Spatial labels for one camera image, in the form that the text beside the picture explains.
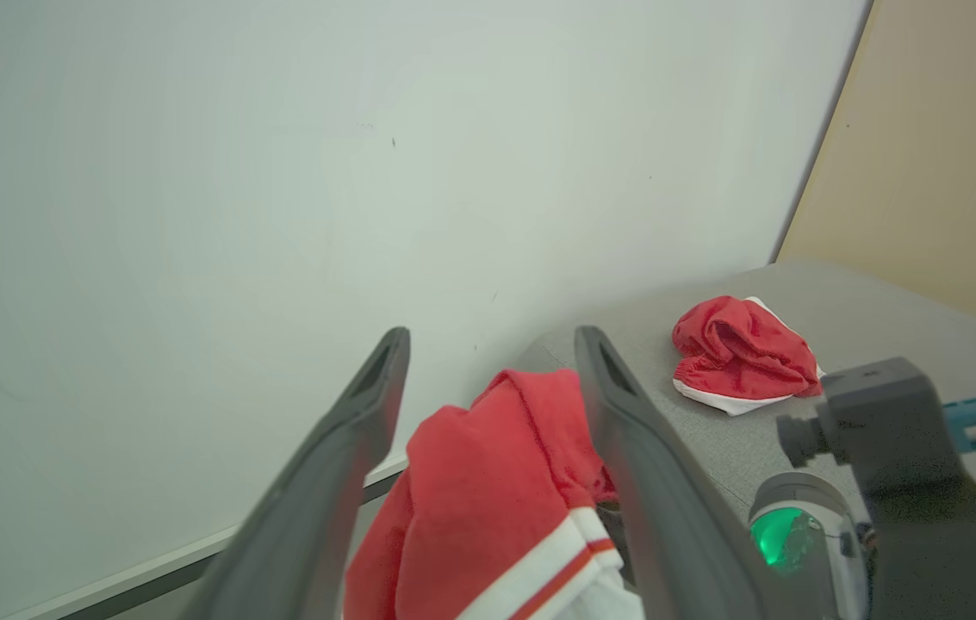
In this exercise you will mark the grey fabric sofa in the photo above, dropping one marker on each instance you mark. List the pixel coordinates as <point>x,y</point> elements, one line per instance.
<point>711,448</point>

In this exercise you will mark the red garment with white edge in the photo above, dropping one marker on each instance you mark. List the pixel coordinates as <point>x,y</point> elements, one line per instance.
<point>742,353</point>

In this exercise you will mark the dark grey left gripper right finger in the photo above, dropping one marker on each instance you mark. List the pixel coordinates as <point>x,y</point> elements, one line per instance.
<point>668,517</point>

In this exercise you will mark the red garment with striped hem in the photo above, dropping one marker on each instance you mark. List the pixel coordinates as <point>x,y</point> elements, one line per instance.
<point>479,499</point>

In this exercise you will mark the white and black baseboard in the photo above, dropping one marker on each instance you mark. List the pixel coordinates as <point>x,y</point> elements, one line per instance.
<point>152,573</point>

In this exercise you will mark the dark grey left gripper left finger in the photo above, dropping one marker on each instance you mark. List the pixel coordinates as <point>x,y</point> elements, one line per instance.
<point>315,517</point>

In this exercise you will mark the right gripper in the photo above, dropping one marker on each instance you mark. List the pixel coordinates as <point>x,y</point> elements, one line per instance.
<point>823,534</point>

